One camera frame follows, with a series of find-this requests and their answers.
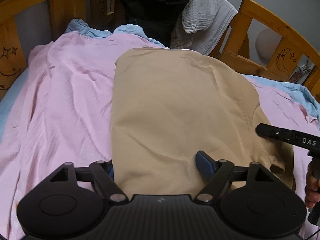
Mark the tan hooded jacket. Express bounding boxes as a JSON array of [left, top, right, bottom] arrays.
[[111, 48, 296, 196]]

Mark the person's right hand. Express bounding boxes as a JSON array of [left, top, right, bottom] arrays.
[[305, 162, 320, 209]]

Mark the pink bed sheet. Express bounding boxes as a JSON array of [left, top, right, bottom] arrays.
[[1, 31, 318, 239]]

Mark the light blue blanket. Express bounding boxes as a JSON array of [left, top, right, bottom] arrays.
[[1, 19, 319, 133]]

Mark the grey white towel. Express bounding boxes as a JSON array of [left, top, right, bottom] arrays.
[[170, 0, 238, 56]]

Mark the wooden bed frame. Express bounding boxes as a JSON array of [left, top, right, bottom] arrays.
[[1, 0, 319, 98]]

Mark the black jacket on rail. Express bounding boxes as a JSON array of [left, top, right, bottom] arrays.
[[122, 0, 189, 47]]

